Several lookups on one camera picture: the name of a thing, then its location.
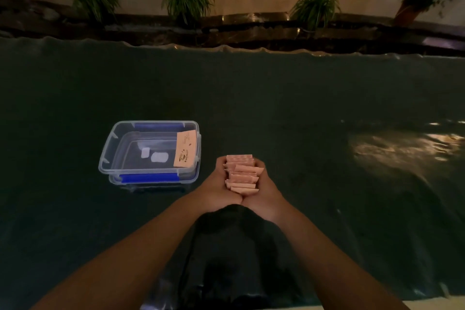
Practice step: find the person's left hand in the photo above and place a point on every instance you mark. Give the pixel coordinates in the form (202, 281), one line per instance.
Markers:
(213, 186)

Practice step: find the person's right hand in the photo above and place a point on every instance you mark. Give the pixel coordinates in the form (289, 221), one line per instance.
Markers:
(267, 193)

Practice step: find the person's left thumb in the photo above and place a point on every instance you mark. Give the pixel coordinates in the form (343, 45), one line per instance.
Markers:
(234, 196)

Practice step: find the person's right thumb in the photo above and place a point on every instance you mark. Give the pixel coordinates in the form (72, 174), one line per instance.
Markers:
(250, 196)

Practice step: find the stack of pink paper packets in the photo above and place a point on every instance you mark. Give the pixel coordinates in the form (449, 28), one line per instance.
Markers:
(241, 173)

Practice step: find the person's right forearm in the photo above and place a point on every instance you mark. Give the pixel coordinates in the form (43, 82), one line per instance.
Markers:
(327, 262)

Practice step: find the person's left forearm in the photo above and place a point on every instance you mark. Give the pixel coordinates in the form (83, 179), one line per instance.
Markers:
(123, 259)

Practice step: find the dark green table cloth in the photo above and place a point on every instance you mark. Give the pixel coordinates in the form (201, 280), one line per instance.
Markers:
(232, 160)

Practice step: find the pink paper sachet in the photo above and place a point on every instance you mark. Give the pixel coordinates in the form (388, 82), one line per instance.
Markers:
(186, 149)

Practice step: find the clear plastic storage box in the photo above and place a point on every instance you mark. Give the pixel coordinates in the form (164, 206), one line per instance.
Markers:
(150, 151)

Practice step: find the dark stone planter ledge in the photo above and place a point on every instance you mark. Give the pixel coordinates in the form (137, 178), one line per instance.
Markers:
(232, 32)

